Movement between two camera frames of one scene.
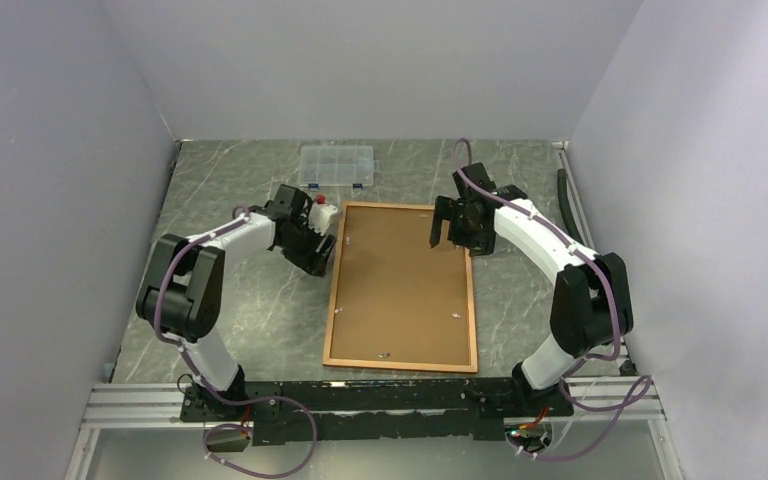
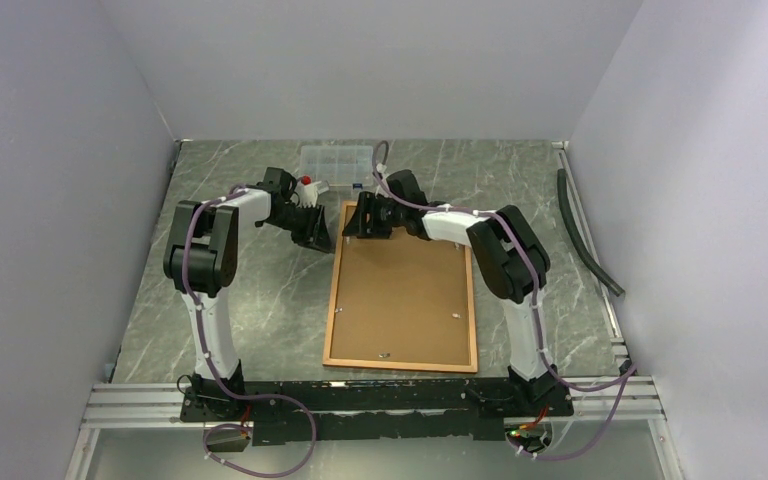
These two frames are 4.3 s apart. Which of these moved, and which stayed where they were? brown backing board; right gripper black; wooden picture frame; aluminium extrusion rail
Moved: right gripper black
Stayed: wooden picture frame; brown backing board; aluminium extrusion rail
